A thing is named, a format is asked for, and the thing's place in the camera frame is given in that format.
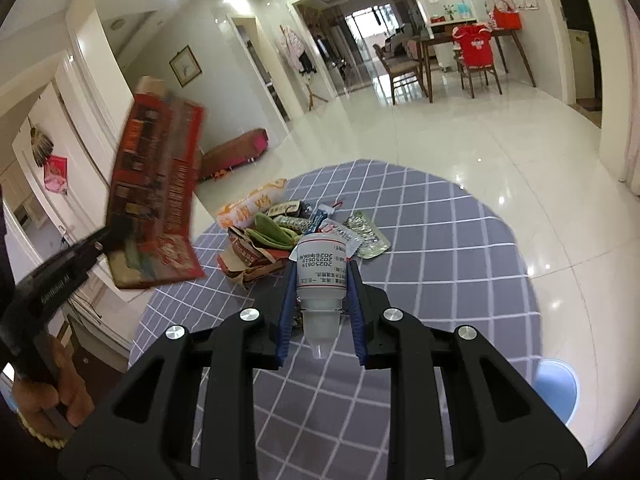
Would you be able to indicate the grey checked tablecloth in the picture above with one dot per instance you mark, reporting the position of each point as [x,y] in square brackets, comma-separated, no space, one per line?
[425,240]

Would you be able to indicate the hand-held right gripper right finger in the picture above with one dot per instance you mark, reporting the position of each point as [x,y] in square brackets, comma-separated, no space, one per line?
[356,310]

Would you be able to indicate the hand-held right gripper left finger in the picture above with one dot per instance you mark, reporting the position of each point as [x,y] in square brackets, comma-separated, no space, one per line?
[288,300]

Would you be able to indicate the large foil blister pack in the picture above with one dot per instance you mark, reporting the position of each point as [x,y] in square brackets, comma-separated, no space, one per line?
[367,235]

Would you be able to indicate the white plastic bottle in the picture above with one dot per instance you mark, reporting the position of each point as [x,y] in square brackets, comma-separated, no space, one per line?
[320,270]

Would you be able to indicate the long red box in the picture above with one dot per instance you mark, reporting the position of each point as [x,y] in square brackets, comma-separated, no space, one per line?
[235,152]

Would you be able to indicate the small foil blister pack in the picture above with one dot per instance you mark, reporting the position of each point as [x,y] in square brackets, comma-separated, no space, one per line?
[290,223]

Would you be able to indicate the person's left hand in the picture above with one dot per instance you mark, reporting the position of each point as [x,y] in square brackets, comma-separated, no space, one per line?
[45,405]

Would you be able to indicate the red bag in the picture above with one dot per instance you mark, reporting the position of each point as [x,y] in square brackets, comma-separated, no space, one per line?
[506,17]

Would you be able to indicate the beige snack packet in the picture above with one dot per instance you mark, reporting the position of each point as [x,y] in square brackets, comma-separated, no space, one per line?
[285,209]

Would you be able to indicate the orange white plastic bag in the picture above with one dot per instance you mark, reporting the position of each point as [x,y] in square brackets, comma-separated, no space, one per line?
[245,210]

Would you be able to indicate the wooden dining table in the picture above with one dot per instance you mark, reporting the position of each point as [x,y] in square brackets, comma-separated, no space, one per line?
[510,34]

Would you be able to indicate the crumpled brown paper bag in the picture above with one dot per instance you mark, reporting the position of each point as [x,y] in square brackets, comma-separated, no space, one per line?
[245,260]

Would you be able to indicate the small red white packet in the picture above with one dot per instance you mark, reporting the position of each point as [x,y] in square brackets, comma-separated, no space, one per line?
[314,220]

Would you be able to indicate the red shirt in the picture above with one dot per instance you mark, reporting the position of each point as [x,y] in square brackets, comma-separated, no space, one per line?
[475,47]

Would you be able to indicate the framed wall picture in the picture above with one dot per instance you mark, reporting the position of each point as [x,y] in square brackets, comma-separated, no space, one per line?
[185,66]

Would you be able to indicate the wooden chair with shirt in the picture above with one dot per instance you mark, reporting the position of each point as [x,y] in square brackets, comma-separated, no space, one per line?
[480,72]

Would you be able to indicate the red hanging decoration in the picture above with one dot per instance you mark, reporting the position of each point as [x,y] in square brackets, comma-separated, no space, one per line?
[55,175]

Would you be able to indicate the white sachet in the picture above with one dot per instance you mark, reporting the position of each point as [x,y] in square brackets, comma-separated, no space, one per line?
[345,240]

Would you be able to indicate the coat rack with clothes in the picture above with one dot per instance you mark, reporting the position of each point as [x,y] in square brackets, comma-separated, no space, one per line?
[295,50]

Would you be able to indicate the feather duster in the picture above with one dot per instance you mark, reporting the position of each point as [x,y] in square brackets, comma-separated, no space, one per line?
[41,145]

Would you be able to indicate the white bowl of packets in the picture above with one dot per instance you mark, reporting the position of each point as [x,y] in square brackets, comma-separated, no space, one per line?
[557,390]

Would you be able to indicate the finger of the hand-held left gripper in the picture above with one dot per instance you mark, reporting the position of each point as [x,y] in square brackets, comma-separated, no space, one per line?
[117,237]

